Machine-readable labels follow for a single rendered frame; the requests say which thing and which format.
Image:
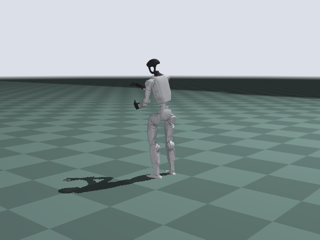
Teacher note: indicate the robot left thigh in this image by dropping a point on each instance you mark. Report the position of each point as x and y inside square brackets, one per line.
[152, 129]

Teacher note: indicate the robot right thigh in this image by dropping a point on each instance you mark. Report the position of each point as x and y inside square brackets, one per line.
[169, 129]

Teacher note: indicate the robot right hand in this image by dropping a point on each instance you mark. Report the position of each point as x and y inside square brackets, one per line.
[138, 85]

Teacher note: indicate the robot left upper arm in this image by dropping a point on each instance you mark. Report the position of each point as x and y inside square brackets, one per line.
[148, 87]

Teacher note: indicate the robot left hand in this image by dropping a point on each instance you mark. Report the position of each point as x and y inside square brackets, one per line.
[136, 105]

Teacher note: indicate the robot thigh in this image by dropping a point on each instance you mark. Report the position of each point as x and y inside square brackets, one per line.
[169, 129]
[152, 129]

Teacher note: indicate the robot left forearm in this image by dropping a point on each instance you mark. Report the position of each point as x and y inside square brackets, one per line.
[142, 104]

